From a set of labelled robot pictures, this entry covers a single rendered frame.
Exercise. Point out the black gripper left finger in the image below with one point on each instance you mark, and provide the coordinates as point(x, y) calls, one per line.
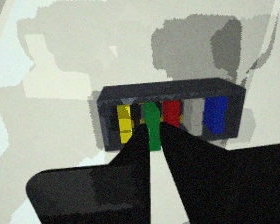
point(122, 184)

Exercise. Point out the red fuse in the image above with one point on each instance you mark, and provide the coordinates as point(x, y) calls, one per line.
point(171, 111)

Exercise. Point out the yellow fuse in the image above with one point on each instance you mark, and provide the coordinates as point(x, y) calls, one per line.
point(124, 122)

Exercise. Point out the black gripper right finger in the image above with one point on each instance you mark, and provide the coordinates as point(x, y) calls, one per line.
point(208, 177)

